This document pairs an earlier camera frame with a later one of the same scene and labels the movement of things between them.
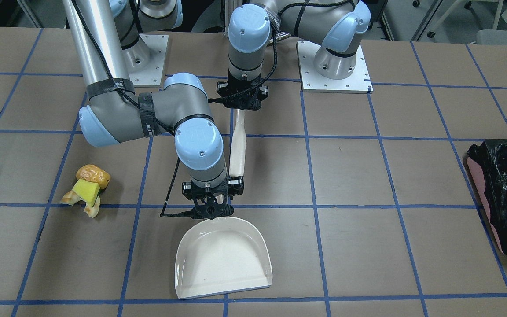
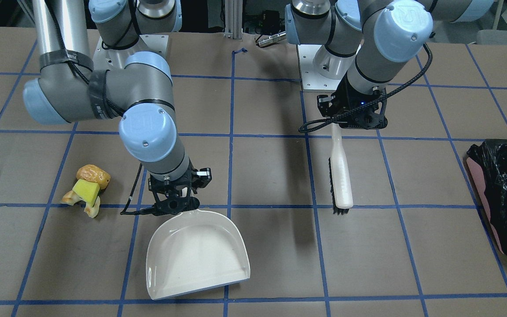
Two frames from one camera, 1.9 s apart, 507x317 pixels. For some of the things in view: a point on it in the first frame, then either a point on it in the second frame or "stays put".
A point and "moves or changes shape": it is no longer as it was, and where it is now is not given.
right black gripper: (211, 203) to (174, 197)
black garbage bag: (504, 171) stays put
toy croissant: (71, 198) stays put
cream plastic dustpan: (221, 256) moves or changes shape
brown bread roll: (93, 173) stays put
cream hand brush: (237, 152) to (340, 172)
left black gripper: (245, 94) to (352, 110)
